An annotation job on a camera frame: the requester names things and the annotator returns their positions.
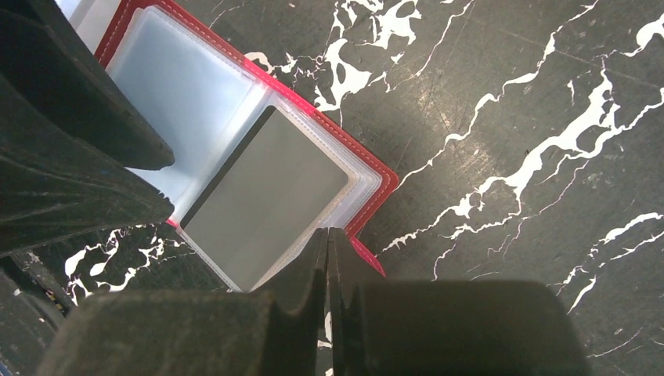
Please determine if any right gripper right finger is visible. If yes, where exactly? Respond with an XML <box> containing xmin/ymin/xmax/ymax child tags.
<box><xmin>327</xmin><ymin>229</ymin><xmax>591</xmax><ymax>375</ymax></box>

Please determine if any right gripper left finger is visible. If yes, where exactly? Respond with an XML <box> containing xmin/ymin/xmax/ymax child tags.
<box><xmin>37</xmin><ymin>229</ymin><xmax>328</xmax><ymax>375</ymax></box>

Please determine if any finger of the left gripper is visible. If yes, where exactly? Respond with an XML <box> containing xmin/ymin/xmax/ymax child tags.
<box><xmin>1</xmin><ymin>1</ymin><xmax>175</xmax><ymax>170</ymax></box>
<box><xmin>1</xmin><ymin>78</ymin><xmax>174</xmax><ymax>256</ymax></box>

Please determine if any grey credit card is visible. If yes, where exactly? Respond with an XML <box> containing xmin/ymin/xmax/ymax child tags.
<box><xmin>180</xmin><ymin>106</ymin><xmax>349</xmax><ymax>292</ymax></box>

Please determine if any red leather card holder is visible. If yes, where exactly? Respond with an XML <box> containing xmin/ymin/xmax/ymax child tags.
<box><xmin>59</xmin><ymin>1</ymin><xmax>399</xmax><ymax>291</ymax></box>

